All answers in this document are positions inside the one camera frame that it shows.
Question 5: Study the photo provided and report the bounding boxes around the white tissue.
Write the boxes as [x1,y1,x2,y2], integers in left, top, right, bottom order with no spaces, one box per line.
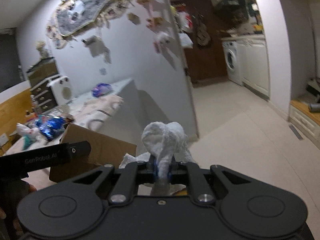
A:
[119,122,194,196]

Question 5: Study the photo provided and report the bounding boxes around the crushed blue drink can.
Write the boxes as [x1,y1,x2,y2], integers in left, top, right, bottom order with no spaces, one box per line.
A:
[35,116,66,141]

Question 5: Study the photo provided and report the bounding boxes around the white plastic bag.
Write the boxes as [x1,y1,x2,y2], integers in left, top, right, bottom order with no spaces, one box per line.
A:
[16,123,48,151]

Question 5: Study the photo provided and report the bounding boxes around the brown cardboard box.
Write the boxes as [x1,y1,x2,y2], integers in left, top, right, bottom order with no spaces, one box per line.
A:
[49,124,137,183]

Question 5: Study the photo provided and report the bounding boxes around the pink cartoon blanket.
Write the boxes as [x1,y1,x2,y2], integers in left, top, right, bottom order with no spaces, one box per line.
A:
[4,93,123,156]

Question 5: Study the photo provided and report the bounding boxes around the white bed platform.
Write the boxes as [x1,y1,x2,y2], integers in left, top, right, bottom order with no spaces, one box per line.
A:
[69,77,171,151]

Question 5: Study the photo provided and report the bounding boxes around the black drawer organizer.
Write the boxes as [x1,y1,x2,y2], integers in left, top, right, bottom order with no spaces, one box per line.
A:
[30,76,57,113]

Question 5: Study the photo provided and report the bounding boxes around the white space heater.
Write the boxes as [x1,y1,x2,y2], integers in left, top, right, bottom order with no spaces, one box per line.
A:
[47,76,73,105]

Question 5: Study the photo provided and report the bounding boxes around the purple tissue pack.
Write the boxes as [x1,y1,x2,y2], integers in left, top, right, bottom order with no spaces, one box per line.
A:
[91,83,113,98]

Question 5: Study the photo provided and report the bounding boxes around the glass terrarium tank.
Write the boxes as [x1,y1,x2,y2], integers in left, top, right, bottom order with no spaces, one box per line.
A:
[26,57,60,87]

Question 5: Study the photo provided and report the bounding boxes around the dried flower vase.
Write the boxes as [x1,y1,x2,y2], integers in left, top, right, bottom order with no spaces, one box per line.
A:
[36,40,49,59]

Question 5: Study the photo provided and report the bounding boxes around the white kitchen cabinets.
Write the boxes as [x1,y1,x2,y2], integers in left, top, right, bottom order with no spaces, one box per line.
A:
[236,39,270,99]

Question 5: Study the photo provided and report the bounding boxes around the hanging brown bag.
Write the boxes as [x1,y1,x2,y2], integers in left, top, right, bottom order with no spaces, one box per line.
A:
[196,14,211,47]

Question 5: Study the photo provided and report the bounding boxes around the white washing machine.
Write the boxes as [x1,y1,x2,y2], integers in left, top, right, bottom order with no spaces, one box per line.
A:
[222,41,243,86]

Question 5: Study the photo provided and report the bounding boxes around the white plush wall toy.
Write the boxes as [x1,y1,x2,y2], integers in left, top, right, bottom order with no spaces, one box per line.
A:
[156,31,173,48]

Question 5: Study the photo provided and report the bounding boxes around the wall photo collage board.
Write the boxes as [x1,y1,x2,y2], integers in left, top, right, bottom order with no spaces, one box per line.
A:
[46,0,133,49]

